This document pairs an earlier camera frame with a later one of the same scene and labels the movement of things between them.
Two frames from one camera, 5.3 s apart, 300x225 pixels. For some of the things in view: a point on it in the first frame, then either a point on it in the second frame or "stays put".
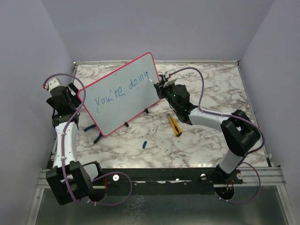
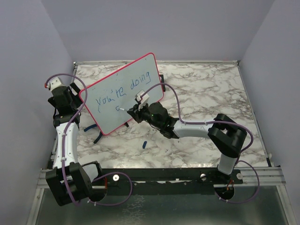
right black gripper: [161, 89] → [136, 113]
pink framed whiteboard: [114, 99] stays put
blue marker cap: [144, 145] stays put
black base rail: [165, 180] stays put
